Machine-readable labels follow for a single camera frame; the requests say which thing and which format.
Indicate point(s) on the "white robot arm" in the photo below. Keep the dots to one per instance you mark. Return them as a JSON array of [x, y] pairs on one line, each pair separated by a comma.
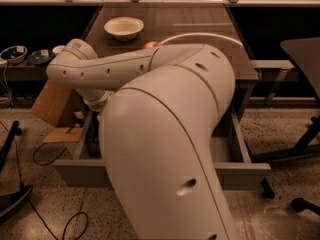
[[199, 215]]

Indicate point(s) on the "open grey top drawer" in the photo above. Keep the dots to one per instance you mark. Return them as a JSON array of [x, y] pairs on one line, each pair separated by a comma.
[[233, 164]]

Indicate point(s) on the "grey drawer cabinet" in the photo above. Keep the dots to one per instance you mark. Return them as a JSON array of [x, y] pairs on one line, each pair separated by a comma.
[[176, 23]]

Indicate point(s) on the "brown cardboard box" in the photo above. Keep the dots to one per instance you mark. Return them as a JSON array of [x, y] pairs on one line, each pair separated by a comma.
[[56, 105]]

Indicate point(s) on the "flat cardboard piece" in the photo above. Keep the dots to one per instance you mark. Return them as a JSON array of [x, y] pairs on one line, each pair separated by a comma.
[[63, 135]]

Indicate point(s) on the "white paper cup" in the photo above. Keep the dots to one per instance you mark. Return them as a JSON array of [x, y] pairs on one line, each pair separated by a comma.
[[58, 49]]

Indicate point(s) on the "grey side shelf left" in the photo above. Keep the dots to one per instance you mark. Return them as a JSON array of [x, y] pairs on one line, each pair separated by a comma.
[[22, 72]]

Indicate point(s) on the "grey side shelf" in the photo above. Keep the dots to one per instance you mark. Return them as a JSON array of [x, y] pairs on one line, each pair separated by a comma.
[[22, 72], [279, 69]]

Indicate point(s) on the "blue patterned bowl right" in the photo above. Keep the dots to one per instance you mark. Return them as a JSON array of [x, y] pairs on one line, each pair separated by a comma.
[[41, 57]]

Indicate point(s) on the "blue patterned bowl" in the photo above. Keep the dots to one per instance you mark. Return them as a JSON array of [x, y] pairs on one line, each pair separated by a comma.
[[41, 57], [14, 54]]

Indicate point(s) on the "red apple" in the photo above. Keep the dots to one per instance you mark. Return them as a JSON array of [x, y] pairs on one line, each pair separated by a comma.
[[152, 44]]

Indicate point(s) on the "blue patterned bowl left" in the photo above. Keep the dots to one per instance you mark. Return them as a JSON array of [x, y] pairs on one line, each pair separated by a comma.
[[14, 54]]

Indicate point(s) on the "black stand left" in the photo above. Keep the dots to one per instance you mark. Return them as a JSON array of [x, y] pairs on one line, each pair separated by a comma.
[[13, 190]]

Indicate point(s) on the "grey side shelf right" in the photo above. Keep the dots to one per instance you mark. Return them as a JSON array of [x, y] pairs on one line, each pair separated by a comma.
[[279, 69]]

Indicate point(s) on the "black chair base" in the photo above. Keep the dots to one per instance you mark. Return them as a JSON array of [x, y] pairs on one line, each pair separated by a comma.
[[301, 148]]

